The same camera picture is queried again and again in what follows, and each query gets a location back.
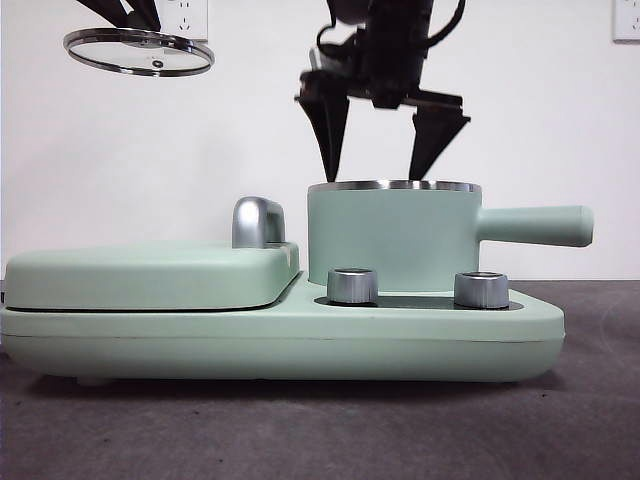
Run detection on mint green cooker base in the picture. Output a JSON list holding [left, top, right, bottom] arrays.
[[0, 279, 566, 389]]

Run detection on silver control knob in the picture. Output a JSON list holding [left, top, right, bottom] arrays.
[[325, 267, 380, 305], [453, 271, 510, 308]]

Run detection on black control panel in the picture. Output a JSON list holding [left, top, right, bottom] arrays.
[[313, 294, 511, 312]]

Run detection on mint green griddle cover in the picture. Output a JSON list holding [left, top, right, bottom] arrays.
[[4, 241, 301, 311]]

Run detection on silver griddle cover handle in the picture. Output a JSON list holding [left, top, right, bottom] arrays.
[[231, 196, 286, 250]]

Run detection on white wall socket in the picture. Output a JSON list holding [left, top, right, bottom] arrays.
[[160, 0, 209, 42], [612, 0, 640, 42]]

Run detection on mint green pot with handle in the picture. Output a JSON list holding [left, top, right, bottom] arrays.
[[306, 178, 595, 296]]

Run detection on glass lid with green knob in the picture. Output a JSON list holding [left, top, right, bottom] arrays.
[[63, 27, 216, 78]]

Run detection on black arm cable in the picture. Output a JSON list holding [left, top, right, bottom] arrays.
[[427, 0, 467, 49]]

